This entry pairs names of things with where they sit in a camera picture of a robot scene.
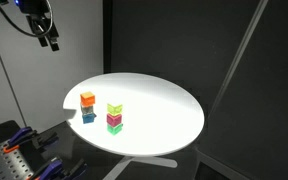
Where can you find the blue block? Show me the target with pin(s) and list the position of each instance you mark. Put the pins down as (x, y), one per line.
(88, 118)

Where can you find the yellow-green translucent block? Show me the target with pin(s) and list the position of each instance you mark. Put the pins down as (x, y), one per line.
(114, 109)

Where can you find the purple clamp with orange tip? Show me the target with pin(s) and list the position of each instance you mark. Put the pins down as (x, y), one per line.
(19, 136)
(50, 168)

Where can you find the white table base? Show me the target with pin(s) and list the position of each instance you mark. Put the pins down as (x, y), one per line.
(150, 162)

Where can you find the green block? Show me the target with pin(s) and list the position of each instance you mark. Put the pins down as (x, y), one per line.
(114, 129)

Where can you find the orange block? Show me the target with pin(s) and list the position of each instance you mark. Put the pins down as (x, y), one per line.
(87, 98)

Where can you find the pink block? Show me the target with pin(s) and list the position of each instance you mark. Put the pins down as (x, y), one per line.
(114, 120)

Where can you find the black spring clamp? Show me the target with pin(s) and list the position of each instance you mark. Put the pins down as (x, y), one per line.
(45, 140)

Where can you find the round white table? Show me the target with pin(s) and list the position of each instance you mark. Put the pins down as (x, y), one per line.
(157, 116)

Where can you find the perforated metal board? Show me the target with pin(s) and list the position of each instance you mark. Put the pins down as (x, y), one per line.
(7, 165)

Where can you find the grey diagonal frame bar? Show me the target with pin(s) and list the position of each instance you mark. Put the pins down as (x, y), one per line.
(239, 55)

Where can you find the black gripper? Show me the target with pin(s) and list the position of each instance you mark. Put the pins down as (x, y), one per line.
(34, 6)

